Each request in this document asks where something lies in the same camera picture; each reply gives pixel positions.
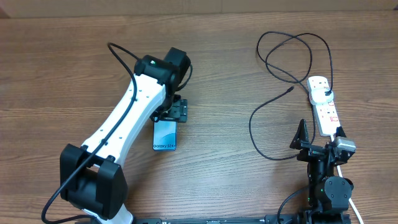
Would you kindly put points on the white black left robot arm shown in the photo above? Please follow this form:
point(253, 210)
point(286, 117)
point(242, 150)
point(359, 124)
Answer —
point(91, 175)

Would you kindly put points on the white power strip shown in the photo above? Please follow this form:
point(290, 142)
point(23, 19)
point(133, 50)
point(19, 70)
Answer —
point(326, 114)

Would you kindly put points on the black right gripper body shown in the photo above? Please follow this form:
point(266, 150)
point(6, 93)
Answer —
point(308, 152)

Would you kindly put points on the blue Galaxy smartphone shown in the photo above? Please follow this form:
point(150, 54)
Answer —
point(165, 136)

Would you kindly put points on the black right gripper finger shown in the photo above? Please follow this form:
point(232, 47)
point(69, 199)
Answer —
point(301, 136)
point(340, 132)

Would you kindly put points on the white charger plug adapter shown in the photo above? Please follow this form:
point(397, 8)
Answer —
point(320, 96)

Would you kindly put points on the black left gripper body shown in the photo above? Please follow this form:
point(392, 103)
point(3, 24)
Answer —
point(177, 112)

